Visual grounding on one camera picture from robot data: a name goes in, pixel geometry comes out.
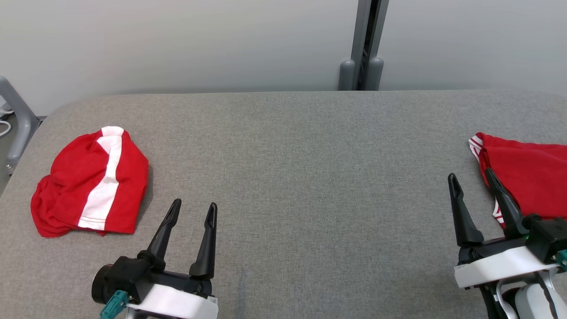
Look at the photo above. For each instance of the grey metal rail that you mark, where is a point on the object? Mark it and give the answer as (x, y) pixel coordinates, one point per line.
(359, 44)

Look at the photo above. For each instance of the red shorts with white stripe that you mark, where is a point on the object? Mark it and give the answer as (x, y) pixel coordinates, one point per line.
(71, 186)

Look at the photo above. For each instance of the grey metal frame leg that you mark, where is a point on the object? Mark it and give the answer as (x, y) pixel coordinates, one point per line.
(22, 124)

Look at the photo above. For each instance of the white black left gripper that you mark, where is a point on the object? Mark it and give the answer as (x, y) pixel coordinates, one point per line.
(177, 303)

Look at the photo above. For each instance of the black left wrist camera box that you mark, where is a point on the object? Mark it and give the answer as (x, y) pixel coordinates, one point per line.
(124, 277)

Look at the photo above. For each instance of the red white lettered jersey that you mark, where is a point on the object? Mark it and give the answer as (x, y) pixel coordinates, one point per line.
(531, 177)

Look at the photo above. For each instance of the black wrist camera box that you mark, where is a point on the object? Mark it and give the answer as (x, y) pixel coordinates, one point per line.
(124, 277)
(549, 237)

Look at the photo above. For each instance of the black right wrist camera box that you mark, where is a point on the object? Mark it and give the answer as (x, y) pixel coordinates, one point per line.
(549, 237)

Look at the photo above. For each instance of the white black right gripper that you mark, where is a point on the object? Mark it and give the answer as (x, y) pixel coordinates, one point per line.
(500, 266)

